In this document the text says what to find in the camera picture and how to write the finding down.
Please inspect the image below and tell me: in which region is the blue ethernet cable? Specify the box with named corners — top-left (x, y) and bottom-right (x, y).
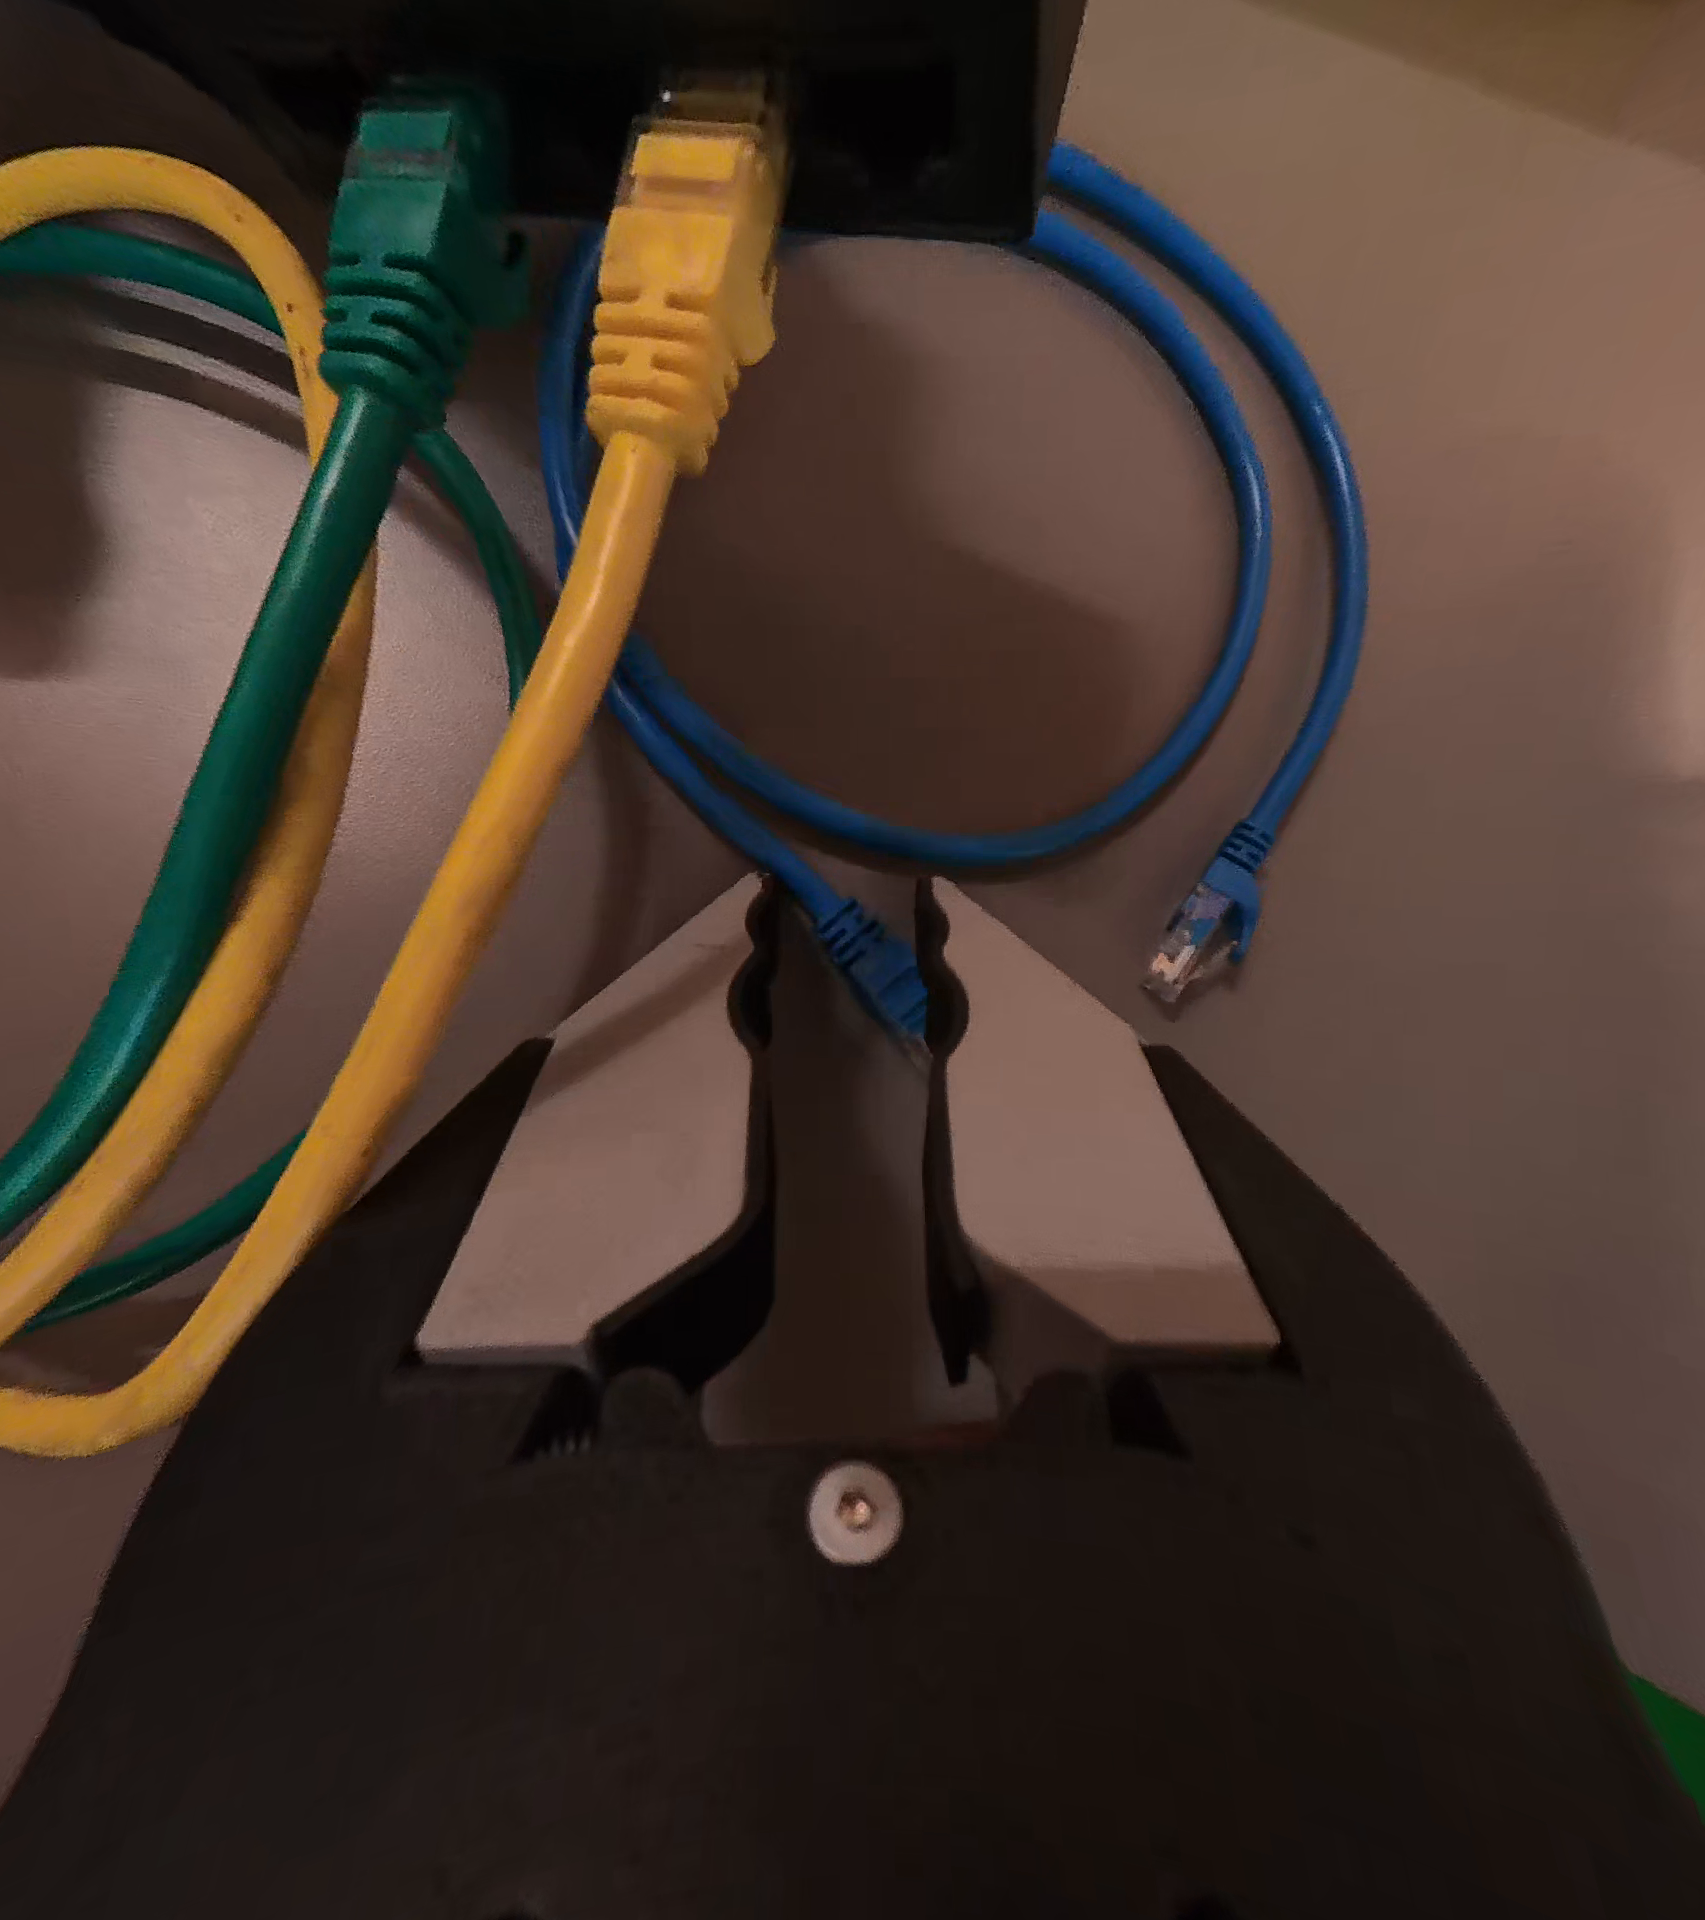
top-left (536, 142), bottom-right (1371, 1052)

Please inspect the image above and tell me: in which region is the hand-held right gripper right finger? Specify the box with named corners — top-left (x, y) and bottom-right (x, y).
top-left (913, 874), bottom-right (1285, 1391)

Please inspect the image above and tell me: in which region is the green ethernet cable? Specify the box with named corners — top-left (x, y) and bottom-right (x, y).
top-left (0, 83), bottom-right (547, 1330)

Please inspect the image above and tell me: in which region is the black network switch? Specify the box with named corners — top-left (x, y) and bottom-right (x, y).
top-left (86, 0), bottom-right (1095, 246)

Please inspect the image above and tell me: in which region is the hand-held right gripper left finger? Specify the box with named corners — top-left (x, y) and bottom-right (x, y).
top-left (415, 874), bottom-right (782, 1375)

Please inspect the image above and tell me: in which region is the yellow ethernet cable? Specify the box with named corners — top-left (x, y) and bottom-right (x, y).
top-left (0, 75), bottom-right (794, 1461)

